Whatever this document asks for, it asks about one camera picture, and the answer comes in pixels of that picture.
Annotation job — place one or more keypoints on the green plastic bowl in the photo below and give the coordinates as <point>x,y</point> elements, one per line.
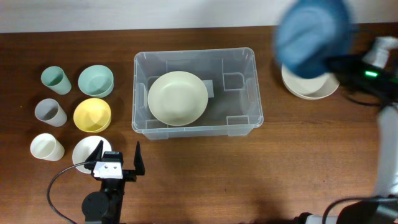
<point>96,81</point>

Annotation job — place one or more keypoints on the white label in bin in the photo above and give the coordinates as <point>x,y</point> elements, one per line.
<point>209,86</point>

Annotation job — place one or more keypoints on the beige plate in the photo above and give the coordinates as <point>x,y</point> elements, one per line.
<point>309,89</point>
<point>177,98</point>

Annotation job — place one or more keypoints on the clear plastic storage bin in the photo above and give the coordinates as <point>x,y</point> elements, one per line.
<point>235,109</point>

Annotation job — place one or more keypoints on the white plastic cup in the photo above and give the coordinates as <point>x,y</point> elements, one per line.
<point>46,147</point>

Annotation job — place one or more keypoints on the green plastic cup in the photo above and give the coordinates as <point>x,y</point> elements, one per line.
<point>55,79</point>

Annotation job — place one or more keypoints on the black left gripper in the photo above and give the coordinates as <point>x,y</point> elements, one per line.
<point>130,175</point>

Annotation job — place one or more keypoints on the grey plastic cup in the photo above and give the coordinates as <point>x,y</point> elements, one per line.
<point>50,112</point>

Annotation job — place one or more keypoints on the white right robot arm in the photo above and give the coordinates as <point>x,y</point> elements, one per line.
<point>381,207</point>

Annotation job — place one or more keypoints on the white plastic bowl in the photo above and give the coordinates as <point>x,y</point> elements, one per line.
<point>86,146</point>

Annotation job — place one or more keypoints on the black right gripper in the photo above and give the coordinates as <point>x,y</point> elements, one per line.
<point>354,66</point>

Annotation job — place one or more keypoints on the blue plate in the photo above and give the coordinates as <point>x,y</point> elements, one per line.
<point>309,33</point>

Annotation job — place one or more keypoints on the yellow plastic bowl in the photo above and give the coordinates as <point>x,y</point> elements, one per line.
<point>92,115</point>

